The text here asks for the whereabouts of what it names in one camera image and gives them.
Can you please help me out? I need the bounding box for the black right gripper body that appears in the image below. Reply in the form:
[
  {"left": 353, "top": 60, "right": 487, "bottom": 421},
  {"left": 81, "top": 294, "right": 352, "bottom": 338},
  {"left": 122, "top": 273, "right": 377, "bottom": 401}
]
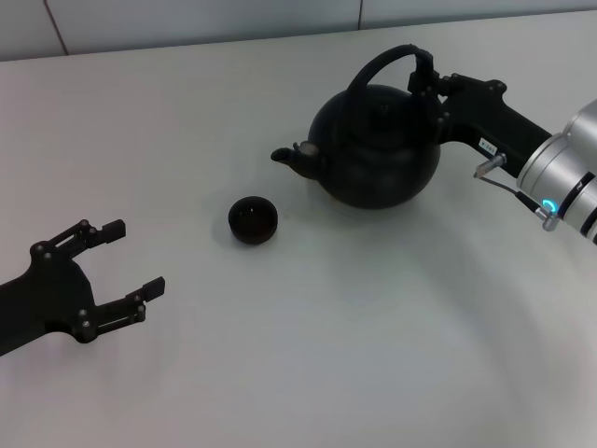
[{"left": 437, "top": 72, "right": 552, "bottom": 179}]

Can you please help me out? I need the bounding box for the dark brown teacup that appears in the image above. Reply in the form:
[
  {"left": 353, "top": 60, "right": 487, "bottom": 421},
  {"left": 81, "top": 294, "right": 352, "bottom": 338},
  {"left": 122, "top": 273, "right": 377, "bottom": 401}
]
[{"left": 228, "top": 196, "right": 280, "bottom": 245}]

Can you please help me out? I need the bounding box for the black round teapot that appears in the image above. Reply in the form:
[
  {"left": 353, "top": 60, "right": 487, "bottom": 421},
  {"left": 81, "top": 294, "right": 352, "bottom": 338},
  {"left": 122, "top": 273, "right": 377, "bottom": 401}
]
[{"left": 271, "top": 44, "right": 442, "bottom": 210}]

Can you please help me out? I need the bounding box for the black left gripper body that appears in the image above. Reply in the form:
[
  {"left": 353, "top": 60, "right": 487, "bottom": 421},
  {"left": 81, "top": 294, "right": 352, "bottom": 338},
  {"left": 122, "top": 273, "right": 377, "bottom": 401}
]
[{"left": 0, "top": 243, "right": 99, "bottom": 357}]

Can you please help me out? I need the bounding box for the right wrist cable with plug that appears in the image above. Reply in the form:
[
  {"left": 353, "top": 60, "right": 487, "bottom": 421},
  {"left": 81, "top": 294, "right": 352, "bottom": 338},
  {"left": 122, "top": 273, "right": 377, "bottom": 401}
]
[{"left": 473, "top": 152, "right": 561, "bottom": 232}]

